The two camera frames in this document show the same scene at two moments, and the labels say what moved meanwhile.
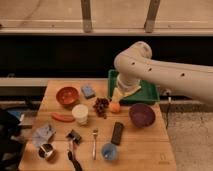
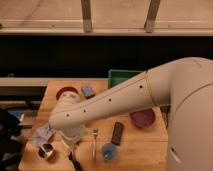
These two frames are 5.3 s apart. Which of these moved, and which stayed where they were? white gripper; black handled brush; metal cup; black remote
Moved: white gripper
Stayed: black handled brush; metal cup; black remote
